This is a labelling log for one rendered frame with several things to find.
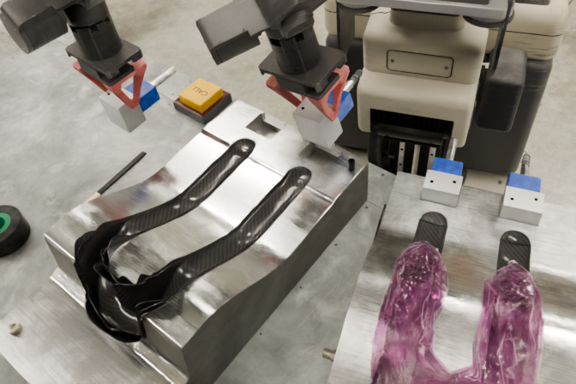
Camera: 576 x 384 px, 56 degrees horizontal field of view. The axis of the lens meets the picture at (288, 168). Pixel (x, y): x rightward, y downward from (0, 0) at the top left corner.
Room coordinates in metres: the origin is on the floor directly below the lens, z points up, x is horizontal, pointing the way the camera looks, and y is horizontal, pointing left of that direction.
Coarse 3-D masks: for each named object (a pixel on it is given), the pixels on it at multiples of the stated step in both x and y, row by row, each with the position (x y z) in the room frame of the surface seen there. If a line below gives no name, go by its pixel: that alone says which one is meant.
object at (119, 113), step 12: (168, 72) 0.74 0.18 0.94; (132, 84) 0.71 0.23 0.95; (144, 84) 0.70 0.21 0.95; (156, 84) 0.71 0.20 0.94; (108, 96) 0.67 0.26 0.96; (132, 96) 0.66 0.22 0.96; (144, 96) 0.68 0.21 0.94; (156, 96) 0.69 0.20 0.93; (108, 108) 0.66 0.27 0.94; (120, 108) 0.64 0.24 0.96; (144, 108) 0.67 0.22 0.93; (120, 120) 0.65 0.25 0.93; (132, 120) 0.65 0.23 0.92; (144, 120) 0.66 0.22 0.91
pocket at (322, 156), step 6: (312, 144) 0.59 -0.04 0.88; (306, 150) 0.57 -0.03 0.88; (312, 150) 0.59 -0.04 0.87; (318, 150) 0.58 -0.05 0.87; (324, 150) 0.58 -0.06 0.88; (330, 150) 0.57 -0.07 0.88; (306, 156) 0.57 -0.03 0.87; (312, 156) 0.58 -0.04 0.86; (318, 156) 0.58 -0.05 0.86; (324, 156) 0.58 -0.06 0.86; (330, 156) 0.57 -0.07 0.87; (336, 156) 0.56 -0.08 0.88; (318, 162) 0.56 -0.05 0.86; (324, 162) 0.56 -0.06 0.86; (330, 162) 0.56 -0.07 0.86
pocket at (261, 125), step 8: (264, 112) 0.67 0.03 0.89; (256, 120) 0.66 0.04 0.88; (264, 120) 0.66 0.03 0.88; (248, 128) 0.64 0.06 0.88; (256, 128) 0.65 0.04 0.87; (264, 128) 0.66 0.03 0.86; (272, 128) 0.65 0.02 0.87; (280, 128) 0.64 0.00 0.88; (264, 136) 0.64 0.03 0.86; (272, 136) 0.63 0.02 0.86
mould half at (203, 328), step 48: (192, 144) 0.62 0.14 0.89; (288, 144) 0.58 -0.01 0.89; (144, 192) 0.52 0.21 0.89; (240, 192) 0.51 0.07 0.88; (336, 192) 0.48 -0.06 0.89; (48, 240) 0.43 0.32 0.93; (144, 240) 0.41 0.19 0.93; (192, 240) 0.42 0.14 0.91; (288, 240) 0.41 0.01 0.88; (48, 288) 0.40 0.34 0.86; (192, 288) 0.33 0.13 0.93; (240, 288) 0.33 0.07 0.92; (288, 288) 0.38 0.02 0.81; (0, 336) 0.34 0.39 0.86; (48, 336) 0.33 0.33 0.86; (96, 336) 0.32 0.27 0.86; (192, 336) 0.27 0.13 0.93; (240, 336) 0.31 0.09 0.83
